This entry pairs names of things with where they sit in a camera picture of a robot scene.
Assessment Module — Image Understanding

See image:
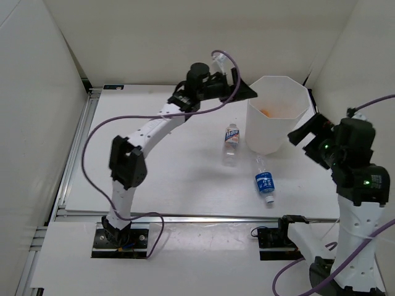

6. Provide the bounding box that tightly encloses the clear bottle red-blue label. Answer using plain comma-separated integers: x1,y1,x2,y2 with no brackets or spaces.
222,123,240,167

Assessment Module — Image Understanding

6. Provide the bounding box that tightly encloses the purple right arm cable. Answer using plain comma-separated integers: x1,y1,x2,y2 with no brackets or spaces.
271,94,395,296

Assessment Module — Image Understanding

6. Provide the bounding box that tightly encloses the orange juice bottle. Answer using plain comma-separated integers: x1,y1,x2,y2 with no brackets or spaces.
260,109,271,118

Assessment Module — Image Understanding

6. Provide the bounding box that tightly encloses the aluminium frame rail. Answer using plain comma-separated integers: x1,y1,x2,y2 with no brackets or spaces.
61,211,340,223
61,92,99,186

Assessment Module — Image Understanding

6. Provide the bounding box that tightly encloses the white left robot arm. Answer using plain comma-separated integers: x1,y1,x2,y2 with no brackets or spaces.
102,62,257,247

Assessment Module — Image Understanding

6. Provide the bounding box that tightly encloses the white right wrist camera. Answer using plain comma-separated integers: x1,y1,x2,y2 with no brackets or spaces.
346,108,368,121

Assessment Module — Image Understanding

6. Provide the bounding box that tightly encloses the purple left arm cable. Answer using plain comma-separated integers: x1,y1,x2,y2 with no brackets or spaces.
81,49,241,259

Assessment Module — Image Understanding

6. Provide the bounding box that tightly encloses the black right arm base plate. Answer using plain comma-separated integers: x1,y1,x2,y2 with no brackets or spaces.
250,226,303,261

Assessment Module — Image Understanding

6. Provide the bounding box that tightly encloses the clear bottle blue label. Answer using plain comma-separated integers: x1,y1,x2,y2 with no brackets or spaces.
254,154,275,207

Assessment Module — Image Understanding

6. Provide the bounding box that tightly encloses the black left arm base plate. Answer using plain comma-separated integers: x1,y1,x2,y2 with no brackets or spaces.
91,224,149,259

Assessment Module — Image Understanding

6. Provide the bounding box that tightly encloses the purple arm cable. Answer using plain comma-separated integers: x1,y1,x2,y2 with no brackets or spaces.
271,94,395,296
81,49,241,259

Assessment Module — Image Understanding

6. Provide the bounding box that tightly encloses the white octagonal plastic bin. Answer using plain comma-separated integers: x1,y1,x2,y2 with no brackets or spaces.
244,76,310,155

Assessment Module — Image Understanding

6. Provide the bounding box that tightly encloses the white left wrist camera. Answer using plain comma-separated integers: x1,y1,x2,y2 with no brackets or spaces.
211,52,228,74

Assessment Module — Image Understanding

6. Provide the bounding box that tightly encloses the blue label sticker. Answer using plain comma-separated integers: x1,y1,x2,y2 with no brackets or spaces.
103,84,124,90

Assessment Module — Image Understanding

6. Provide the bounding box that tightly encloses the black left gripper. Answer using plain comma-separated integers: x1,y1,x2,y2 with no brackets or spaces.
197,67,257,104

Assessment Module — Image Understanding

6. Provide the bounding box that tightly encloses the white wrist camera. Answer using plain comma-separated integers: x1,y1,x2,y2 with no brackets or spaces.
346,108,368,121
211,52,228,74

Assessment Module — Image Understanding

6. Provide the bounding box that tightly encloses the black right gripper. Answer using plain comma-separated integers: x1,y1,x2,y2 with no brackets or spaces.
288,113,344,170

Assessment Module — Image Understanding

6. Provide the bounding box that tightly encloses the aluminium front frame rail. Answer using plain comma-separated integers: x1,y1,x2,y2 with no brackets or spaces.
61,211,340,223

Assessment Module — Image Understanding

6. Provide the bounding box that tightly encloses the aluminium left frame rail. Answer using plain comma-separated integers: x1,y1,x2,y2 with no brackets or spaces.
61,92,99,186

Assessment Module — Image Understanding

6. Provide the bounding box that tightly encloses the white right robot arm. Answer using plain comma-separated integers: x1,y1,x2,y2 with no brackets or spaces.
277,113,394,295

